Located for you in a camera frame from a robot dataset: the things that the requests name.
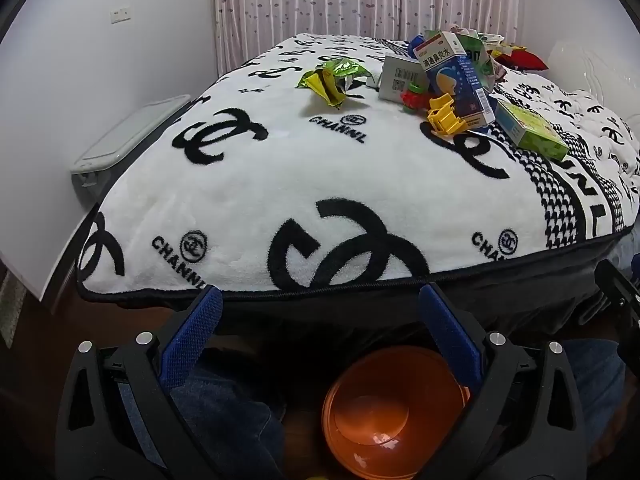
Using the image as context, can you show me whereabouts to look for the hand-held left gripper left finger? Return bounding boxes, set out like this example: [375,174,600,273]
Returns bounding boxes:
[55,284,286,480]

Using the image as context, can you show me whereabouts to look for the yellow green crumpled wrapper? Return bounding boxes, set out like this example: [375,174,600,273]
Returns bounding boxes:
[296,58,372,110]

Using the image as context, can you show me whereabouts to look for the pink patterned curtain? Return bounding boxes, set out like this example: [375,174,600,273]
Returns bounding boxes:
[212,0,526,76]

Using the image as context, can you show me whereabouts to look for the white black printed blanket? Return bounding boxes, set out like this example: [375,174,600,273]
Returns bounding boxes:
[75,34,640,306]

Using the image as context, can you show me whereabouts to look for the grey cardboard box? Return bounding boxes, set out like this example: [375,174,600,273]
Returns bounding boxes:
[377,52,431,103]

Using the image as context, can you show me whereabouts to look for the red plastic toy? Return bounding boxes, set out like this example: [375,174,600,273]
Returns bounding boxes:
[401,85,433,113]

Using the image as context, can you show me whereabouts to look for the yellow plastic clip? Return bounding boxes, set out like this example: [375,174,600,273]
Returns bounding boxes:
[426,94,468,136]

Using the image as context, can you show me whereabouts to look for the green cardboard box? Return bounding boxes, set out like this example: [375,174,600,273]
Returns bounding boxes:
[492,99,571,162]

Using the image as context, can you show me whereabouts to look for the red yellow snack bag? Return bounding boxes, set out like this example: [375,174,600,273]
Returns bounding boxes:
[492,42,550,72]

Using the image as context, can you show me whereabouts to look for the orange plastic bowl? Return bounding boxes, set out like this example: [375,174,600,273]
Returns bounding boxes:
[320,345,473,480]

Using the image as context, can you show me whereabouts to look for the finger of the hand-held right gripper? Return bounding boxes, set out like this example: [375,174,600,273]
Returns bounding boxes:
[594,258,640,333]

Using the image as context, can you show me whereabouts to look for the blue jeans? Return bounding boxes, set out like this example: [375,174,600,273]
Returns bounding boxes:
[117,339,628,480]

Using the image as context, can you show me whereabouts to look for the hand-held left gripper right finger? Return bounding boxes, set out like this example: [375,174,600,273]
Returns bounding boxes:
[417,282,588,480]

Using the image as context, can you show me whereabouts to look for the blue medicine box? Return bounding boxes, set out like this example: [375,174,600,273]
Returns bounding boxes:
[412,31,496,128]

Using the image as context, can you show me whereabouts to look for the white glossy headboard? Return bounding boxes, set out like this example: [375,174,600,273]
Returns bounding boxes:
[547,35,640,106]

